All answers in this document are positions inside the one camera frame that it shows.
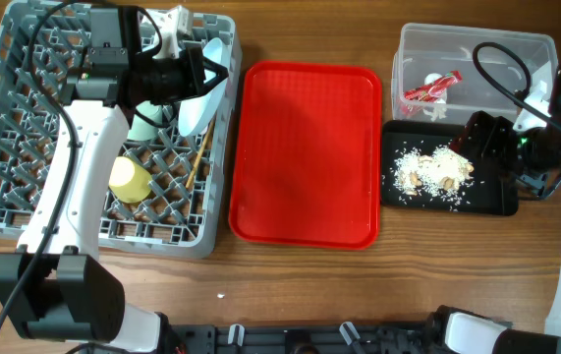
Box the light blue plate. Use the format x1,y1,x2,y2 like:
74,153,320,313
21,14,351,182
177,38,228,137

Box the green bowl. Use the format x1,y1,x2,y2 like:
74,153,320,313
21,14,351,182
127,101,162,142

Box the rice and shell scraps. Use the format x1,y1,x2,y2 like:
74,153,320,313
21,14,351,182
390,145,475,211

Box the white tissue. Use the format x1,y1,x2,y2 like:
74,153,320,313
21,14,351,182
422,73,448,122

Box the wooden chopstick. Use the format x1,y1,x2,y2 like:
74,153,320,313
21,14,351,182
186,119,216,190

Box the red snack wrapper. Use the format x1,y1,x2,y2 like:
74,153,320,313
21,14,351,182
403,71,463,102

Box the yellow cup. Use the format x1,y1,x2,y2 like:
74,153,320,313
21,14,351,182
108,156,151,204

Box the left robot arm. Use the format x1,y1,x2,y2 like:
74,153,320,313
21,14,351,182
0,47,229,353

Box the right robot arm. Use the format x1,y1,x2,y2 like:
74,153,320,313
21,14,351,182
439,66,561,353

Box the black waste tray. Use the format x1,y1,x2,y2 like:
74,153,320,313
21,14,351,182
380,120,519,216

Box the grey dishwasher rack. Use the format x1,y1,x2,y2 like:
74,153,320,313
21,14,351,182
0,1,242,259

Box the clear plastic bin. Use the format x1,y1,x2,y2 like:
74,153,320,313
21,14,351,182
391,23,558,125

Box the red plastic tray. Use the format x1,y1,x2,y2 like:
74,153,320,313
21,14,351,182
228,61,382,250

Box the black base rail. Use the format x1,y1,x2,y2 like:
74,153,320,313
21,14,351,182
173,322,451,354

